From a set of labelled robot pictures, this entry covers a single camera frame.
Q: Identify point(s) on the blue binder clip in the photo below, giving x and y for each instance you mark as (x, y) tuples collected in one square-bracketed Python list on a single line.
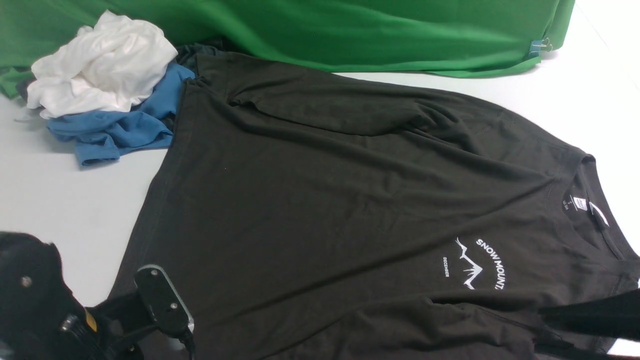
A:
[(539, 46)]

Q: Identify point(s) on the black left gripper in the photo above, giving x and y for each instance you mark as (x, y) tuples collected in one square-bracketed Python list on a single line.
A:
[(116, 327)]

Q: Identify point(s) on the dark teal garment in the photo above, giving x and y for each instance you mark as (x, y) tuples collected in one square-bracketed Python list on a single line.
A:
[(187, 54)]

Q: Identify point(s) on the green backdrop cloth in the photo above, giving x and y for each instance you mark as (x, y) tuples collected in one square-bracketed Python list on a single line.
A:
[(456, 38)]

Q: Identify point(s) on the blue crumpled garment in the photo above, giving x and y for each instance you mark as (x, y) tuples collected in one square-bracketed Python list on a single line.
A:
[(105, 136)]

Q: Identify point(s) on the white crumpled garment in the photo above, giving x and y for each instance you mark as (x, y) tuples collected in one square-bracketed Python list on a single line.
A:
[(112, 66)]

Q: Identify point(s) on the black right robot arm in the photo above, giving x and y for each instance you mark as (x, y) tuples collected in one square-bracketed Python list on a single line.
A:
[(615, 317)]

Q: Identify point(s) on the dark gray long-sleeve top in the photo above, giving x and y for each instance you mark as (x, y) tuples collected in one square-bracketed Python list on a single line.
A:
[(303, 215)]

